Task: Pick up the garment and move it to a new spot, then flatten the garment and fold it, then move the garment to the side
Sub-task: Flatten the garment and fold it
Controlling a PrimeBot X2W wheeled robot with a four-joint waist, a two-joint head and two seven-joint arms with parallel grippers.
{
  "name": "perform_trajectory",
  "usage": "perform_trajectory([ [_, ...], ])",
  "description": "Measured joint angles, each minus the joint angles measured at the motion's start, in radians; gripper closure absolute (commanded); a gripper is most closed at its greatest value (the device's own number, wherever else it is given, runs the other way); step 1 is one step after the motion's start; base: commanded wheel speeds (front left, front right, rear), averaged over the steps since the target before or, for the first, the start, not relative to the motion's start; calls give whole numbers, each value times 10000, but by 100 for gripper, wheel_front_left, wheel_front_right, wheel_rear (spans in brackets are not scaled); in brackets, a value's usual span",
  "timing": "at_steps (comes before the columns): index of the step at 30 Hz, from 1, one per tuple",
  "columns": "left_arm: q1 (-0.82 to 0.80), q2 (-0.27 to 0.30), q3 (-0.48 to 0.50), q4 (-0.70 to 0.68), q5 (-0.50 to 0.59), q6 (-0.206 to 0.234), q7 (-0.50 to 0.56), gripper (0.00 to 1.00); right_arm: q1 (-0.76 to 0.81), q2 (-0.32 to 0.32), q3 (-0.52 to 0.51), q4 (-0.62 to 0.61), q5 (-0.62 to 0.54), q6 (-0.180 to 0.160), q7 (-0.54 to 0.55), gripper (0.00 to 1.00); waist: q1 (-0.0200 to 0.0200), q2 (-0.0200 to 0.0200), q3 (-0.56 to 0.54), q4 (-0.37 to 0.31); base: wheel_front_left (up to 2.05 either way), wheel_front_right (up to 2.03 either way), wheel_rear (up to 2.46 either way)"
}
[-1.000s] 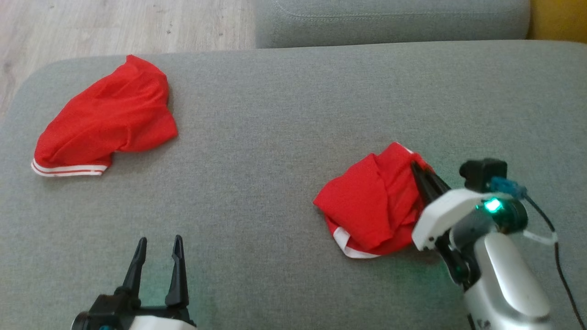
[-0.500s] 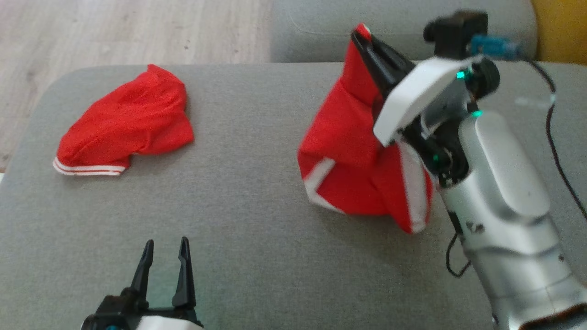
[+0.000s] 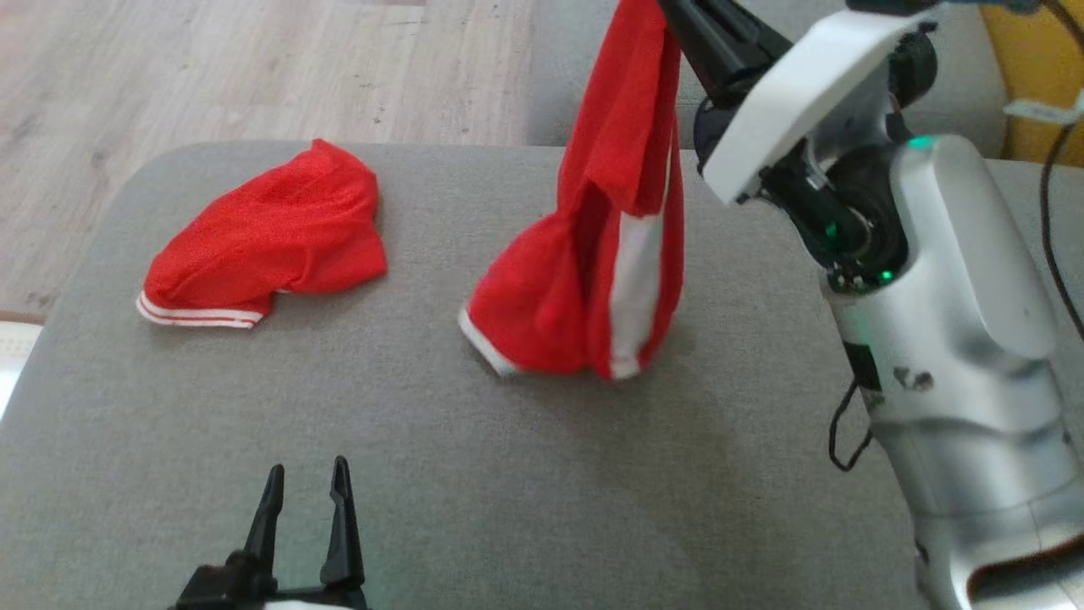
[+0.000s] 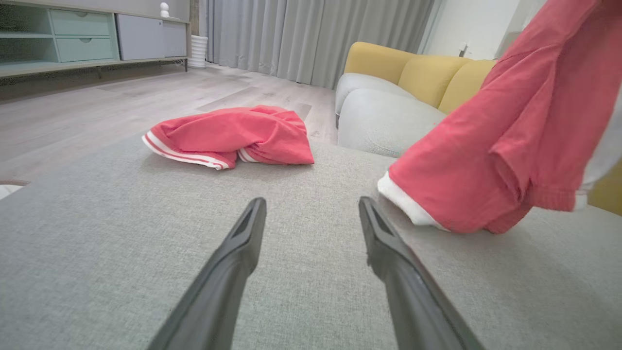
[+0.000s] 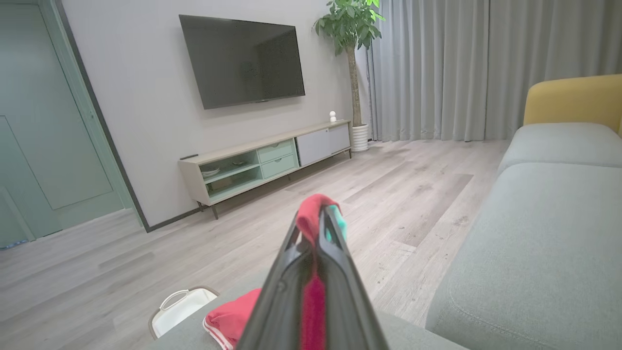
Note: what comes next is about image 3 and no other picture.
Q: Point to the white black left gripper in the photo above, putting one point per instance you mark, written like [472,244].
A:
[254,597]

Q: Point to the red Bulls basketball jersey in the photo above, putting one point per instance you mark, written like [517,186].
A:
[271,229]

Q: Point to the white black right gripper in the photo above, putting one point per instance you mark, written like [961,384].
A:
[796,102]

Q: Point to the grey sofa seat cushion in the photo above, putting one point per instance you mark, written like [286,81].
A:
[423,440]

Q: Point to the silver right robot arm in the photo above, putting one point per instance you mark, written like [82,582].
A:
[957,339]

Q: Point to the yellow cushion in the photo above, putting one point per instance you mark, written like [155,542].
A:
[1029,59]

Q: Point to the red shorts with white trim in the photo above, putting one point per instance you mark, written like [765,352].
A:
[542,313]

